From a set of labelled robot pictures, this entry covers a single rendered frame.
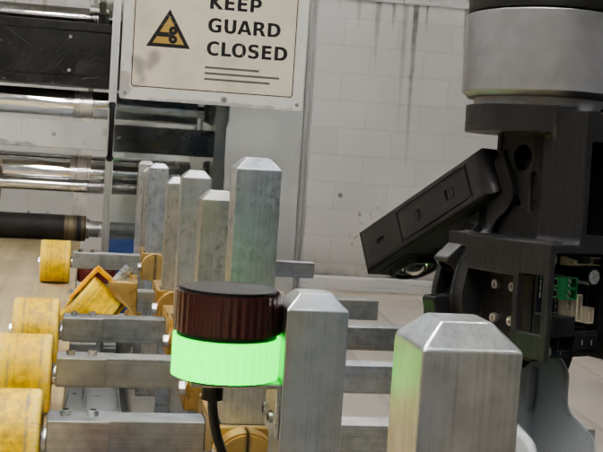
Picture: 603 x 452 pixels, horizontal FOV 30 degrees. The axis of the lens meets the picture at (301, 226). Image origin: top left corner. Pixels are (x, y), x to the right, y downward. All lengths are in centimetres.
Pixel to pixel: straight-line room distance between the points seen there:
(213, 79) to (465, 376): 255
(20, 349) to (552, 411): 68
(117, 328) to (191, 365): 81
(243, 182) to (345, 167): 849
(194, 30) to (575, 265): 242
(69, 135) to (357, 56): 661
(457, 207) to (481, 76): 7
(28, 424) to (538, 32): 53
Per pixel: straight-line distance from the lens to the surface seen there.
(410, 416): 38
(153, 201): 211
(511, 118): 53
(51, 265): 213
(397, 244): 60
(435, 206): 58
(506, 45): 53
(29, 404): 91
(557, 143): 52
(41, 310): 140
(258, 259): 86
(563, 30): 53
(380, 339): 146
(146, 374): 117
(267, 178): 86
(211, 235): 111
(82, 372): 116
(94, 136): 291
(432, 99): 947
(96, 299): 164
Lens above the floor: 119
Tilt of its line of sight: 4 degrees down
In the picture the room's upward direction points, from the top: 4 degrees clockwise
